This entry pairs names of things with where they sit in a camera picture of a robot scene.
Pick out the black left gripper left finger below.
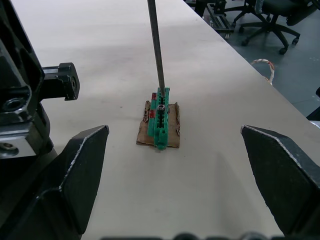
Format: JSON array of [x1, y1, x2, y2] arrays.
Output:
[[0, 124, 110, 240]]

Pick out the dark object at table side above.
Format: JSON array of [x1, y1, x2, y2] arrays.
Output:
[[305, 86, 320, 121]]

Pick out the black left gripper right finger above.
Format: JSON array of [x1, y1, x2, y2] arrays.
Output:
[[240, 124, 320, 240]]

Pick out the green plastic screw holder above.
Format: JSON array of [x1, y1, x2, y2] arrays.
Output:
[[147, 86, 172, 152]]

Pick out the brown cardboard piece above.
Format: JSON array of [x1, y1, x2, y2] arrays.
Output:
[[136, 100, 181, 149]]

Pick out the white braided rope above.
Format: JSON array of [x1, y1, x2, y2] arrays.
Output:
[[250, 58, 276, 85]]

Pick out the black office chair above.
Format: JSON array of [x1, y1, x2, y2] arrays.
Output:
[[284, 0, 320, 26], [231, 0, 301, 55]]

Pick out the grey electric screwdriver bit shaft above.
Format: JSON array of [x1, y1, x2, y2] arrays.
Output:
[[146, 0, 166, 98]]

